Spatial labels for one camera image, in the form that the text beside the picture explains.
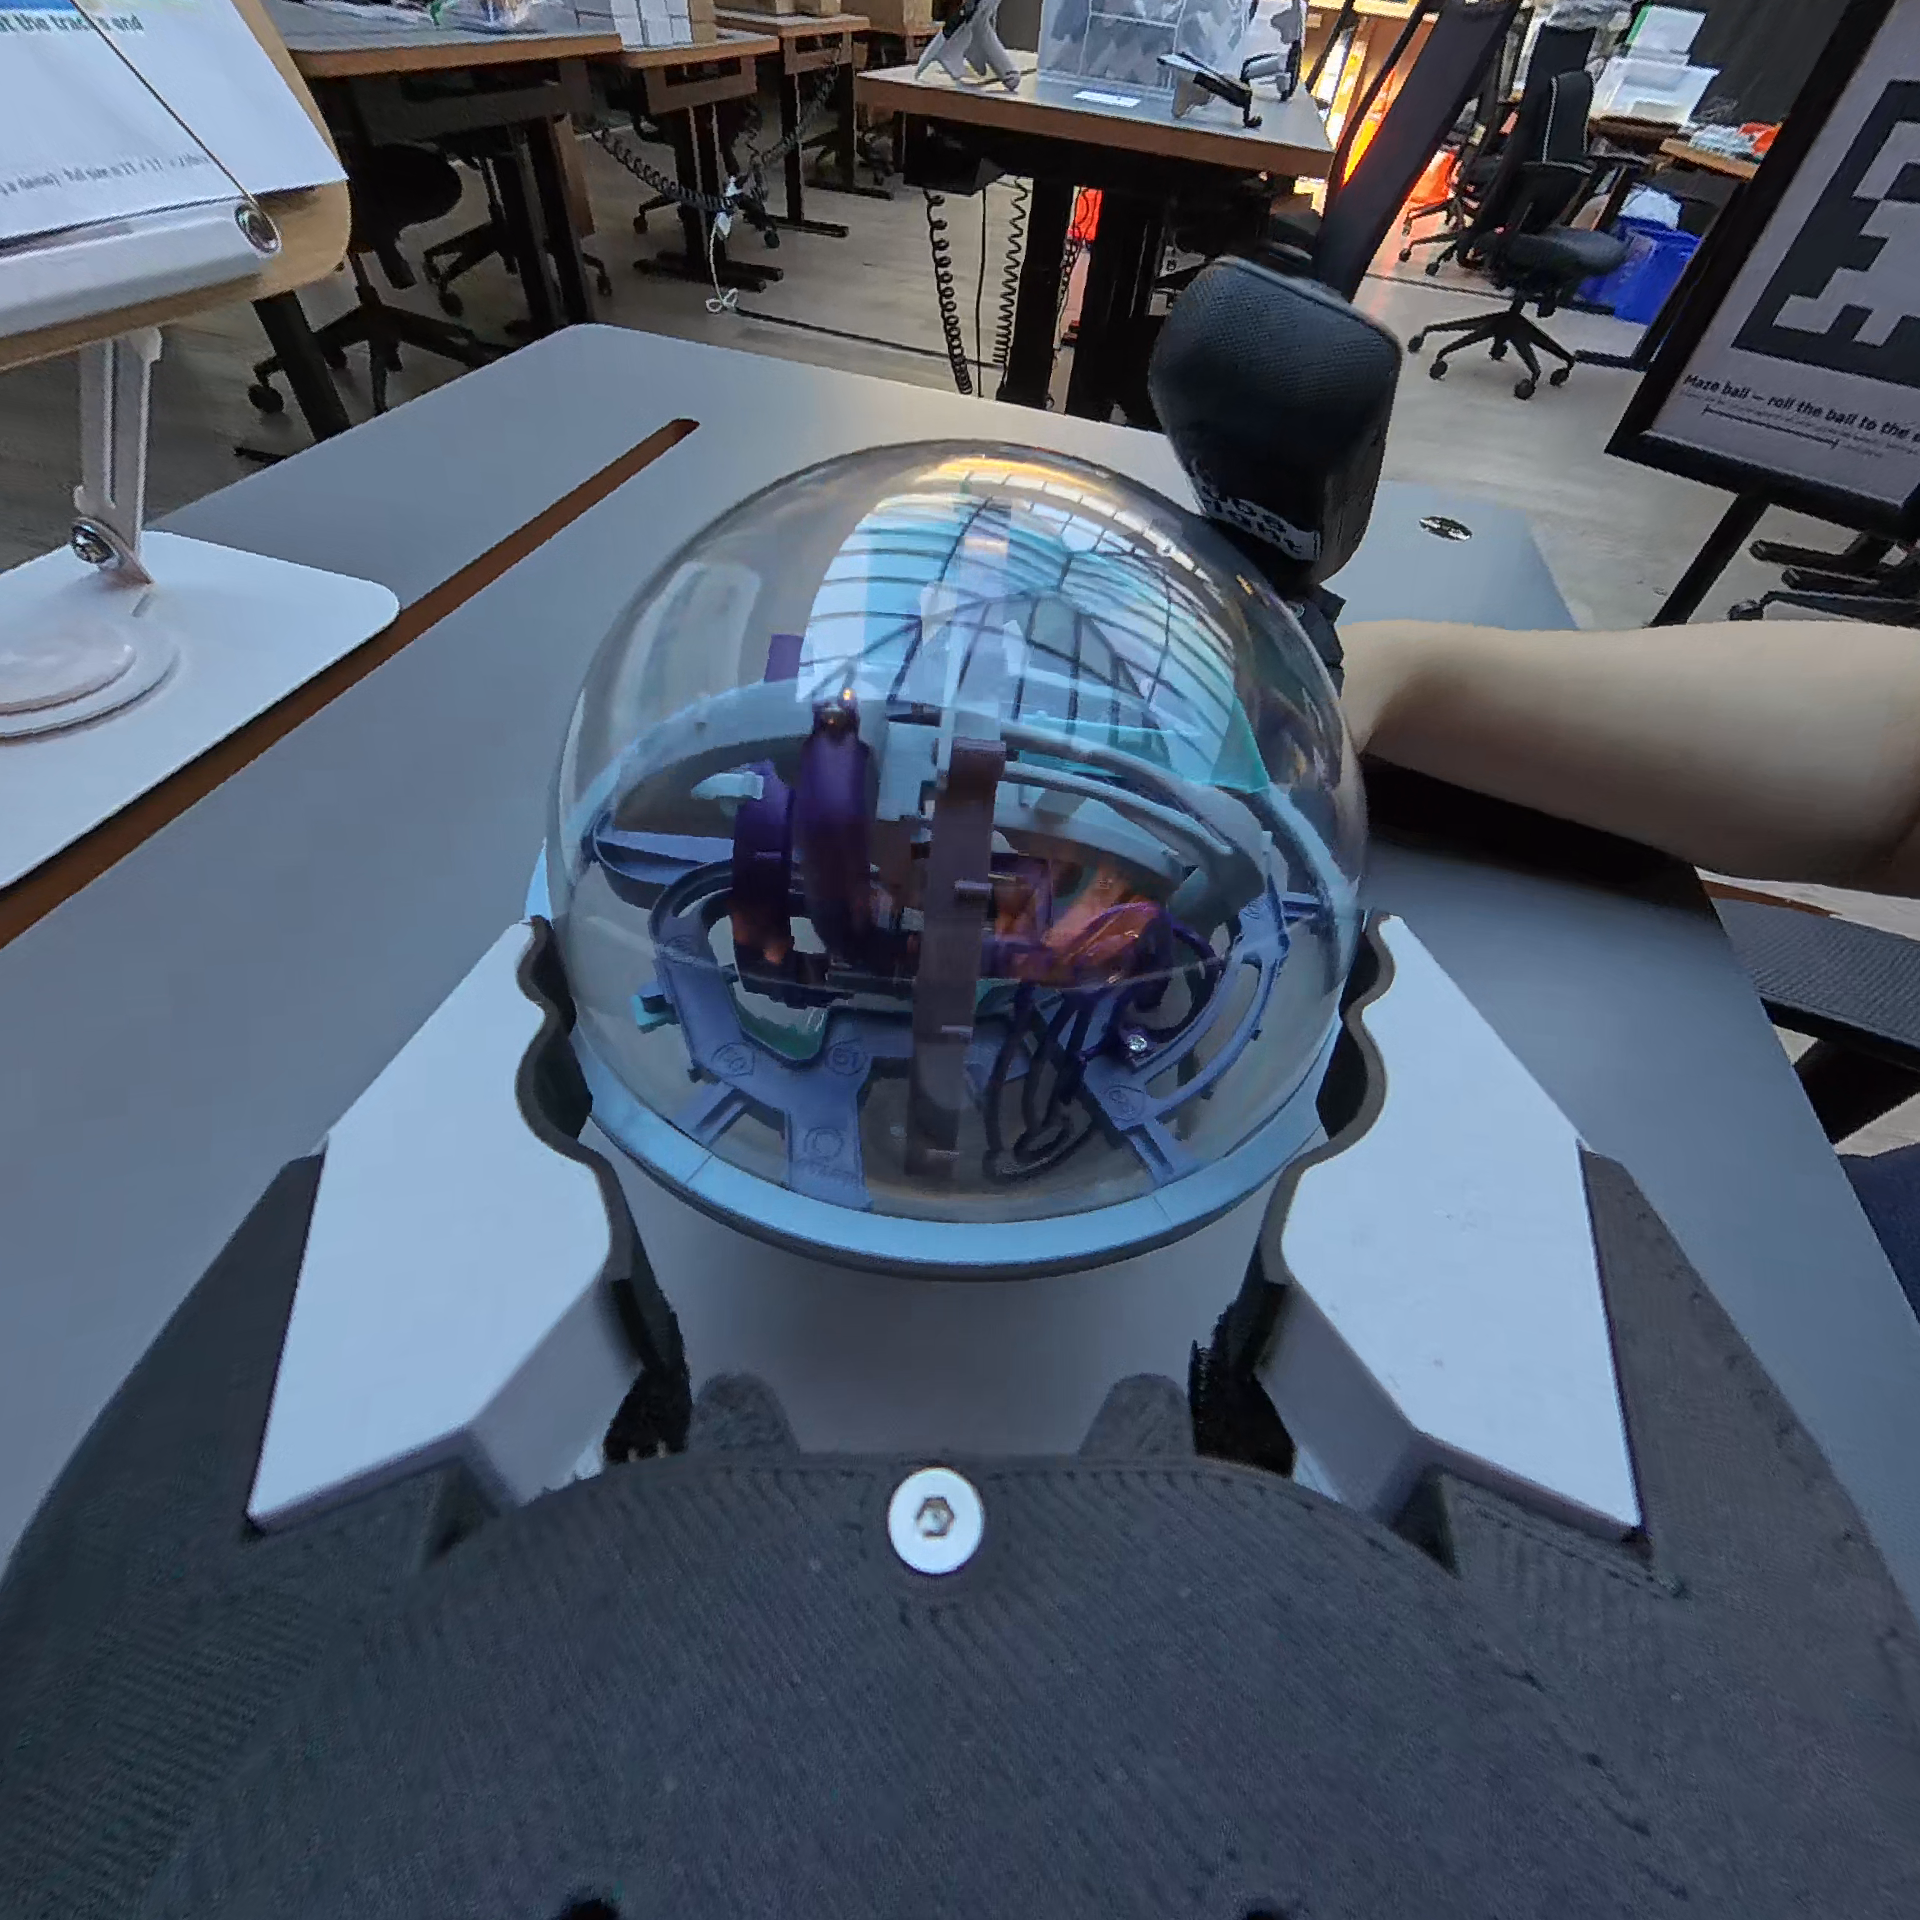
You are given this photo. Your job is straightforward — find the black mesh office chair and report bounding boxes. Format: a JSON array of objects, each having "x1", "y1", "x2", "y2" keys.
[{"x1": 1709, "y1": 896, "x2": 1920, "y2": 1142}]

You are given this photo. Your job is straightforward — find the white document stand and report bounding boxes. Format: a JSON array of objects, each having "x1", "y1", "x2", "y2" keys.
[{"x1": 0, "y1": 0, "x2": 403, "y2": 895}]

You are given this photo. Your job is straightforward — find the white plastic part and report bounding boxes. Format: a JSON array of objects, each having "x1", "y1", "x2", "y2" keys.
[{"x1": 913, "y1": 0, "x2": 1039, "y2": 93}]

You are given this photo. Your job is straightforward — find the wooden edged office desk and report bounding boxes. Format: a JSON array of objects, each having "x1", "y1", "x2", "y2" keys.
[
  {"x1": 286, "y1": 0, "x2": 870, "y2": 332},
  {"x1": 855, "y1": 60, "x2": 1339, "y2": 406}
]

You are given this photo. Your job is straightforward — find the black desk leg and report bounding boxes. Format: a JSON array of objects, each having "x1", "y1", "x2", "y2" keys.
[{"x1": 1003, "y1": 166, "x2": 1179, "y2": 428}]

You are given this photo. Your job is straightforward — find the clear plastic storage box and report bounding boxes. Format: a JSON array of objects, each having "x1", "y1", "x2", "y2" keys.
[{"x1": 1037, "y1": 0, "x2": 1305, "y2": 83}]

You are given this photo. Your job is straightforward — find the black coiled cable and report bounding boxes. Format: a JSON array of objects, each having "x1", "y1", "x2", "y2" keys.
[
  {"x1": 926, "y1": 186, "x2": 1025, "y2": 400},
  {"x1": 592, "y1": 120, "x2": 782, "y2": 248}
]

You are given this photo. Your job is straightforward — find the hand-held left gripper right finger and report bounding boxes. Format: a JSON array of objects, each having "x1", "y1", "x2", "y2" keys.
[{"x1": 1187, "y1": 913, "x2": 1645, "y2": 1536}]

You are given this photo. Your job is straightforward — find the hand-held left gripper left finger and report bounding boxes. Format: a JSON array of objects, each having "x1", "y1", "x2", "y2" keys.
[{"x1": 242, "y1": 918, "x2": 695, "y2": 1532}]

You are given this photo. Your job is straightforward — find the person's right forearm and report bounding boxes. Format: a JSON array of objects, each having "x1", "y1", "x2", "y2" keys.
[{"x1": 1343, "y1": 618, "x2": 1920, "y2": 900}]

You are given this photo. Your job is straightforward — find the clear plastic maze ball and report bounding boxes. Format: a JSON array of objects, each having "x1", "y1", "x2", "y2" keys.
[{"x1": 526, "y1": 440, "x2": 1370, "y2": 1283}]

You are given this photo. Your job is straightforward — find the white printed sign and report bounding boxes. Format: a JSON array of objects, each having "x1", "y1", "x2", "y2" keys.
[{"x1": 1605, "y1": 0, "x2": 1920, "y2": 622}]

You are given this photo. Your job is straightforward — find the blue plastic bin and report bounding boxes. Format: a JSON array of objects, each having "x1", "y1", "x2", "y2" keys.
[{"x1": 1612, "y1": 216, "x2": 1702, "y2": 322}]

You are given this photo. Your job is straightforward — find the person's blue jeans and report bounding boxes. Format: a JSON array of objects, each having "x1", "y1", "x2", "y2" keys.
[{"x1": 1837, "y1": 1145, "x2": 1920, "y2": 1305}]

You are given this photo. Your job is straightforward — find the printed instruction sheet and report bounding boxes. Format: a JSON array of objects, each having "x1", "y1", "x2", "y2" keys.
[{"x1": 0, "y1": 0, "x2": 350, "y2": 248}]

